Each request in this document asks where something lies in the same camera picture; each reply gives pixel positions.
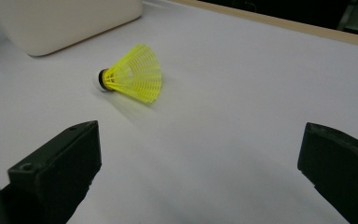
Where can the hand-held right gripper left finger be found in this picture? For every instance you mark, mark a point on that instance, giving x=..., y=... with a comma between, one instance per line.
x=56, y=174

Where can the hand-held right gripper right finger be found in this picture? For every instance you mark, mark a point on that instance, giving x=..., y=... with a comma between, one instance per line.
x=345, y=168

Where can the yellow plastic shuttlecock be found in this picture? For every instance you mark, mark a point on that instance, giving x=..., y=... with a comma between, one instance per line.
x=136, y=74

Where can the white plastic storage bin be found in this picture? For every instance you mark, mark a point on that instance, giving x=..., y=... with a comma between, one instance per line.
x=59, y=21

